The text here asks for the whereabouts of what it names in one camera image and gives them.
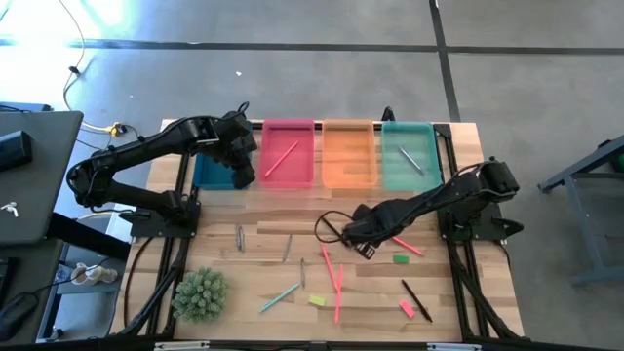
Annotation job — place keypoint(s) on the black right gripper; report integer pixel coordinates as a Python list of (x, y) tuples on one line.
[(370, 224)]

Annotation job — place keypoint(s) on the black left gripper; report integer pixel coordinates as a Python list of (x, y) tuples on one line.
[(236, 141)]

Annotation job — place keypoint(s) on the black pen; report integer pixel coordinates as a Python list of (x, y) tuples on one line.
[(417, 300), (331, 229)]

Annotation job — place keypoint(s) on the green eraser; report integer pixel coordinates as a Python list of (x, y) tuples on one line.
[(401, 259)]

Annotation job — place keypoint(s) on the pink eraser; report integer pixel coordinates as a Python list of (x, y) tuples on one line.
[(406, 308)]

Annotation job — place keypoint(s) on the teal pen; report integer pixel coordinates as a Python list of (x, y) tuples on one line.
[(279, 298)]

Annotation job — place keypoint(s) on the silver grey pen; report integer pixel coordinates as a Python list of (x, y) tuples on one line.
[(411, 160)]

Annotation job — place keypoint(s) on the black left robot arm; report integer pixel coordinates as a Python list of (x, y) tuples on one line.
[(136, 151)]

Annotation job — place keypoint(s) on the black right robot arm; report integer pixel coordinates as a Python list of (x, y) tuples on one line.
[(453, 195)]

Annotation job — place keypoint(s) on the blue plastic bin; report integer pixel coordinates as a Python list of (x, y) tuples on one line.
[(209, 175)]

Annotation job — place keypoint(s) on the pink plastic bin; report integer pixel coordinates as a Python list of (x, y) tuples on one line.
[(292, 175)]

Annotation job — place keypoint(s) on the yellow-green eraser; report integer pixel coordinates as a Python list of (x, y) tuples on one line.
[(317, 300)]

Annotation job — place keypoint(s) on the orange plastic bin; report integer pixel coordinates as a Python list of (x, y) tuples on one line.
[(348, 156)]

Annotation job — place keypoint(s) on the teal plastic bin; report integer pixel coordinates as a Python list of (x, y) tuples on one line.
[(424, 146)]

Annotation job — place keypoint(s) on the small green artificial plant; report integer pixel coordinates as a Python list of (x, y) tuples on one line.
[(200, 295)]

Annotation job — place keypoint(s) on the white box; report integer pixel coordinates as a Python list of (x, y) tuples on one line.
[(117, 224)]

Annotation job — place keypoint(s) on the yellow power plug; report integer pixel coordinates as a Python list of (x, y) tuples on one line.
[(116, 129)]

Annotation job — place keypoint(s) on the black desk support beam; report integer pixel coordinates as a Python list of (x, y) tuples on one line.
[(88, 237)]

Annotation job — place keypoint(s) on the beige plastic holder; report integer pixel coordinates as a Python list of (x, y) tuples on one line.
[(92, 274)]

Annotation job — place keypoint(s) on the grey desk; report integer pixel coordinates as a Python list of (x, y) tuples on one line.
[(44, 185)]

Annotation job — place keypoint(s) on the flat black device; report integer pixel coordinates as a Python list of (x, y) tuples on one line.
[(24, 107)]

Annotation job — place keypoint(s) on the blue-grey metal stand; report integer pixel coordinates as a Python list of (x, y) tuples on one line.
[(575, 168)]

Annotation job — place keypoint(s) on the black box device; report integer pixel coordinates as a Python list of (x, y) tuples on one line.
[(14, 151)]

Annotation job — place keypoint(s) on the small white object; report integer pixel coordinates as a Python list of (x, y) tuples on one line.
[(11, 208)]

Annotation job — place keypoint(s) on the silver metal bracket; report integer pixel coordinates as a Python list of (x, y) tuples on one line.
[(183, 345), (453, 347)]

